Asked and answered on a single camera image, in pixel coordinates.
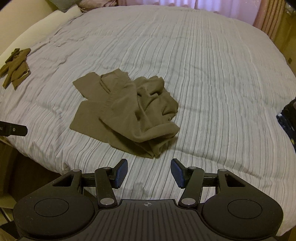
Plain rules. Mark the pink crumpled pillow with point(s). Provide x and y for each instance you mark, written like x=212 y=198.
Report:
x=88 y=5

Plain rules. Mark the olive brown pants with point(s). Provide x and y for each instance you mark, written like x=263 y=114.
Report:
x=134 y=116

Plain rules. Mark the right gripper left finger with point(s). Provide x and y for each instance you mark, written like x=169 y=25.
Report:
x=107 y=179

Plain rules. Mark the grey square pillow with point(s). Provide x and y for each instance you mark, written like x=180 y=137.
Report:
x=63 y=5

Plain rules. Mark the folded clothes stack on bed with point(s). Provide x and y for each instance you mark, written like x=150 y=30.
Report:
x=287 y=121

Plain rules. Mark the olive brown small garment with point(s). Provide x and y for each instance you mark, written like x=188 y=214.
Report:
x=16 y=68

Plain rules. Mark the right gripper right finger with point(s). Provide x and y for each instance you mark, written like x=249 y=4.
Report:
x=191 y=180

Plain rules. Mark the cream padded headboard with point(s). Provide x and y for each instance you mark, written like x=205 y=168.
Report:
x=24 y=23

